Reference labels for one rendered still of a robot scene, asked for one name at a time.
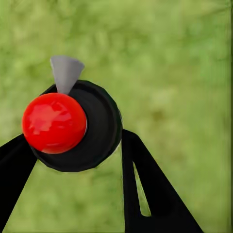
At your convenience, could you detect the pesticide atomizer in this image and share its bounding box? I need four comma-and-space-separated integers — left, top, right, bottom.
22, 55, 123, 172

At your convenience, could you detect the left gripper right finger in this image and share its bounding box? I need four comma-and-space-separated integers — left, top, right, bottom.
121, 128, 204, 233

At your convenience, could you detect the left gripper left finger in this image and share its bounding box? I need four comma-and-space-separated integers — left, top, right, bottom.
0, 134, 38, 233

